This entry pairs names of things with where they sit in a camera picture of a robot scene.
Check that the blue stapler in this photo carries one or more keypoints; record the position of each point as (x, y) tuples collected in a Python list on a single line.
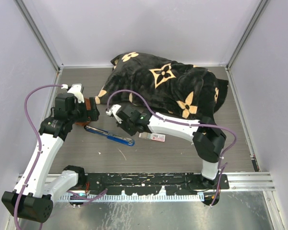
[(111, 136)]

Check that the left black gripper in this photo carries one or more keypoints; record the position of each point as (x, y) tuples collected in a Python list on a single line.
[(94, 112)]

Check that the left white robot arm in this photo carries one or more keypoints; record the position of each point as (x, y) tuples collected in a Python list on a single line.
[(32, 199)]

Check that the brown folded cloth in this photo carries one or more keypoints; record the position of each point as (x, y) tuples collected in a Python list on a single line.
[(85, 107)]

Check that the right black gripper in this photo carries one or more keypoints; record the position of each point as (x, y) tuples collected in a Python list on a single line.
[(122, 125)]

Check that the red white staples box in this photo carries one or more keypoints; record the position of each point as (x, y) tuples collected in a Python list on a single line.
[(152, 136)]

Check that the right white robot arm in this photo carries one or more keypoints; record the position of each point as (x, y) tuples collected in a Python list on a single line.
[(207, 138)]

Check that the black floral plush blanket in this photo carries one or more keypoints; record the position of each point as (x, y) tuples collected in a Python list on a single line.
[(168, 86)]

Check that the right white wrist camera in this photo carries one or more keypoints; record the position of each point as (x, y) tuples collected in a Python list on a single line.
[(112, 111)]

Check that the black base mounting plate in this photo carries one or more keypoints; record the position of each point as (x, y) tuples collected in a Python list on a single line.
[(175, 183)]

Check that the slotted cable duct rail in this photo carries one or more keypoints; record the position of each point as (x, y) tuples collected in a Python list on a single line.
[(161, 197)]

